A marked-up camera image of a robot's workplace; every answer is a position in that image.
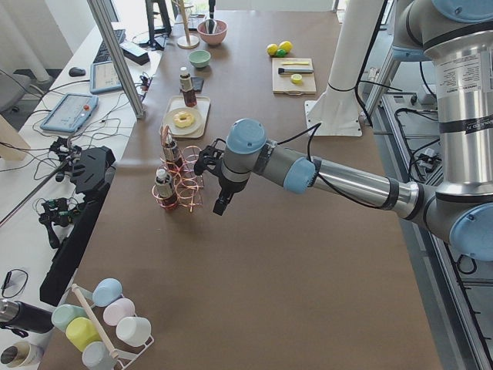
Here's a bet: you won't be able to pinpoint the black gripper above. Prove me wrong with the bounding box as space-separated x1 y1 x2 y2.
193 139 247 215

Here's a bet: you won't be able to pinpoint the tea bottle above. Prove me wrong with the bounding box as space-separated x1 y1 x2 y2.
155 168 177 210
179 66 197 107
163 134 183 170

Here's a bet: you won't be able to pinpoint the white round plate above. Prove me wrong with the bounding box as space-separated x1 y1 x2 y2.
163 107 203 136

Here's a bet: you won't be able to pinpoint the glazed donut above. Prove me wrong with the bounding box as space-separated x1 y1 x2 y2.
173 111 195 129

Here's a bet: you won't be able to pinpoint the grey folded cloth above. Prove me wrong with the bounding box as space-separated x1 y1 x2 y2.
191 76 204 93

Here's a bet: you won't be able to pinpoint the black device housing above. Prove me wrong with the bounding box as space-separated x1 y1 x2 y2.
39 146 115 306

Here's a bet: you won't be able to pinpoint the lemon half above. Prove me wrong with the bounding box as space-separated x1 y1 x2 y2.
290 73 303 84

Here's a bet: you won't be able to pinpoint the wooden cutting board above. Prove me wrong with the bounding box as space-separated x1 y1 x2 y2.
272 58 317 95

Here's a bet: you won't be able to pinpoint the mint green bowl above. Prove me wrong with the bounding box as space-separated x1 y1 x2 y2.
188 50 211 69

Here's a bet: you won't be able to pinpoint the pink cup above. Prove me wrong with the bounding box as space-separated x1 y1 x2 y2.
103 298 136 326

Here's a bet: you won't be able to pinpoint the blue cup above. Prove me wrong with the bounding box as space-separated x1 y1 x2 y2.
92 277 122 307

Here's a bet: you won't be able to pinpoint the green lime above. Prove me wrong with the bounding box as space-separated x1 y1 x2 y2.
274 49 287 58

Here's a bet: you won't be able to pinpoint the white cup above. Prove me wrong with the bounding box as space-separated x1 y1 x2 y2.
116 316 152 347

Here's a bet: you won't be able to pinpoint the yellow lemon near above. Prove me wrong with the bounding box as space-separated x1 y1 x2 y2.
266 44 279 56

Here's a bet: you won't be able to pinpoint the yellow lemon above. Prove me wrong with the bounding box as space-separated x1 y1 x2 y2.
266 44 279 56
279 40 293 54

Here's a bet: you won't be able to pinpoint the black box on desk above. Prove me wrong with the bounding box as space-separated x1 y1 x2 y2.
119 41 150 66

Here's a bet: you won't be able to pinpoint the pink bowl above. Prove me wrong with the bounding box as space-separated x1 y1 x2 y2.
197 20 228 45

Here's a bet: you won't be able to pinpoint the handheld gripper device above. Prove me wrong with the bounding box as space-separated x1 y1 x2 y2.
39 197 84 249

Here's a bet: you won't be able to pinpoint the yellow lemon far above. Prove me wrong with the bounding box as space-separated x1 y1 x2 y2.
279 40 293 54

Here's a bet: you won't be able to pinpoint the blue teach pendant far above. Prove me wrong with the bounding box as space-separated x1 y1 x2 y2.
89 61 122 95

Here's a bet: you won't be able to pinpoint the blue teach pendant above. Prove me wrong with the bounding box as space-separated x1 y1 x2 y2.
40 93 99 133
89 61 122 95

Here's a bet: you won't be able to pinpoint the metal ice scoop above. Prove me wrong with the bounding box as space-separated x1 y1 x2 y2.
205 10 218 35

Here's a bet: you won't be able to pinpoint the blue teach pendant near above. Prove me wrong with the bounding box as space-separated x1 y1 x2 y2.
40 93 99 133

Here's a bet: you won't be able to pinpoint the monitor stand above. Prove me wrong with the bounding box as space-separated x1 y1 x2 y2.
138 0 172 51

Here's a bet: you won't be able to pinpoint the black keyboard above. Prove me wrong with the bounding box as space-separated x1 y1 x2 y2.
93 29 126 64

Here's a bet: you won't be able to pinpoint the yellow cup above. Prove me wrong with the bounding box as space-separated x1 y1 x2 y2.
65 317 101 352

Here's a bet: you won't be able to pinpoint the mint cup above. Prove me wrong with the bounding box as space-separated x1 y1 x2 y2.
51 304 88 332

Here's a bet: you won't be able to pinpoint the black computer mouse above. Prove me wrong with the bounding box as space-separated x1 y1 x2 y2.
69 67 86 77

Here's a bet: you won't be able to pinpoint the grey cup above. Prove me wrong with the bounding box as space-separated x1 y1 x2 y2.
82 341 116 370

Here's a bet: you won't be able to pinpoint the eyeglasses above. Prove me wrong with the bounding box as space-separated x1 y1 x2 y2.
1 268 29 299

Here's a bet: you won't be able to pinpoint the black thermos bottle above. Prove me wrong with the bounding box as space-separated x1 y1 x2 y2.
1 299 53 338

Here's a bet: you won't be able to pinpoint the copper wire bottle rack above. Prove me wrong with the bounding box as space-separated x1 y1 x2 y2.
152 127 204 213

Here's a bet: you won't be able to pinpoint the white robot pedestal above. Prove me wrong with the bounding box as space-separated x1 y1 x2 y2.
305 0 387 136

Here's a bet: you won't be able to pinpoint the white wire cup rack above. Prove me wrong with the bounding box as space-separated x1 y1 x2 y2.
71 284 155 369

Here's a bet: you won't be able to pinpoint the aluminium frame post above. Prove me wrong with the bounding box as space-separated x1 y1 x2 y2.
87 0 145 119

